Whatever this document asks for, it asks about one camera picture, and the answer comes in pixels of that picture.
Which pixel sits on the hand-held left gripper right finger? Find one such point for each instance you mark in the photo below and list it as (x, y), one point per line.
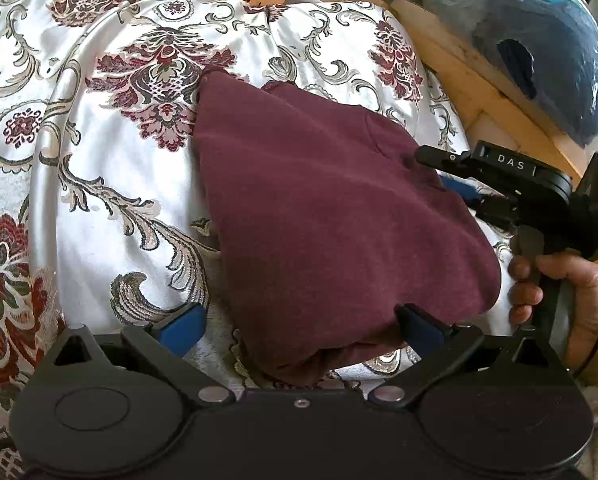
(419, 331)

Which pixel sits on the white floral satin blanket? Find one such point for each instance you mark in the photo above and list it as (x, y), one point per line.
(104, 185)

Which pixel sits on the person's right hand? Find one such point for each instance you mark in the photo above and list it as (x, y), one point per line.
(586, 305)

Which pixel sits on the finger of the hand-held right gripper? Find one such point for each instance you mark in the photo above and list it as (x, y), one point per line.
(446, 159)
(461, 190)

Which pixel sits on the wooden bed frame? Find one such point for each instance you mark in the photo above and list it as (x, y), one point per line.
(479, 90)

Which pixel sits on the clear plastic bag of bedding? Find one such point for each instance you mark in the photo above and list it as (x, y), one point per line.
(554, 50)

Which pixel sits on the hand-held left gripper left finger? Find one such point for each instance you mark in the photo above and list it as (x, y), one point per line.
(184, 327)

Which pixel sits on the maroon long-sleeve sweater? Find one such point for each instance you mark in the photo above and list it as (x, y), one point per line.
(329, 210)

